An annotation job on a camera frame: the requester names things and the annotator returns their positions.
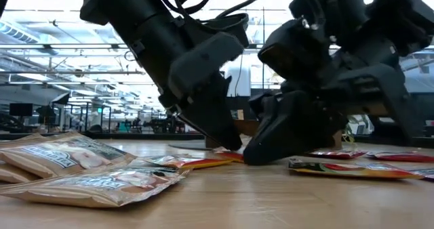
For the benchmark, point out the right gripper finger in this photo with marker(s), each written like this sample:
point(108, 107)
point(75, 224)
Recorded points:
point(295, 130)
point(259, 107)

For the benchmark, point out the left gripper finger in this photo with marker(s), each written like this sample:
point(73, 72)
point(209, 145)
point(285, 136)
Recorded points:
point(213, 114)

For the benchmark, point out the red strawberry tea packet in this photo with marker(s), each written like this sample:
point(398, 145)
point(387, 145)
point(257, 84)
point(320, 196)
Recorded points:
point(339, 154)
point(425, 174)
point(407, 158)

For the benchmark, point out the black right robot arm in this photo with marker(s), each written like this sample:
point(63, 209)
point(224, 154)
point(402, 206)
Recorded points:
point(400, 19)

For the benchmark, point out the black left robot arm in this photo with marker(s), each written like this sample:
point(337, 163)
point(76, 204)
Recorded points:
point(135, 12)

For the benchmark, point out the wooden three-compartment tray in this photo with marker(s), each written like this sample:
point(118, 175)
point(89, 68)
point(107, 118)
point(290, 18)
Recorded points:
point(247, 127)

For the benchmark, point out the green leafy plant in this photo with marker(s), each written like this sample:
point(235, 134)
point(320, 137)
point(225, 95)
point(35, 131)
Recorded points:
point(349, 134)

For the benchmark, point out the black monitor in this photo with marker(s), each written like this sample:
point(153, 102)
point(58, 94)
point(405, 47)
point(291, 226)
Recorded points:
point(20, 109)

